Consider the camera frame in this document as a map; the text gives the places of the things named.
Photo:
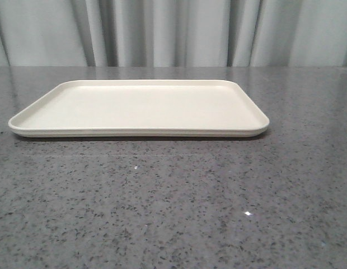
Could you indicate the grey-white pleated curtain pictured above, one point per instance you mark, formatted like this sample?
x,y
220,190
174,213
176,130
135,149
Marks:
x,y
173,33

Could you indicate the cream rectangular plastic tray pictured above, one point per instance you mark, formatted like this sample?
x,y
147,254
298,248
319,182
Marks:
x,y
117,108

